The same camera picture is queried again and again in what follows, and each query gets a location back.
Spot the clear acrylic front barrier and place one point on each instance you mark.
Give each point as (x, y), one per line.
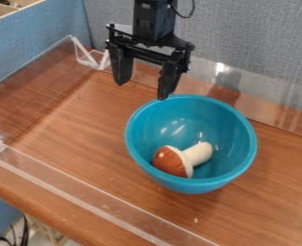
(88, 197)

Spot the blue plastic bowl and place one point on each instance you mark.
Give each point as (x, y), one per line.
(183, 121)

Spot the brown and white toy mushroom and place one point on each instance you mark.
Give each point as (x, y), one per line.
(179, 162)

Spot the clear acrylic triangular bracket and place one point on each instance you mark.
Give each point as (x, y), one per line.
(94, 59)

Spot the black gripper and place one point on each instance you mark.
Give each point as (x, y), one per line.
(170, 52)

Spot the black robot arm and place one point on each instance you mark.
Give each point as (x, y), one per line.
(155, 19)

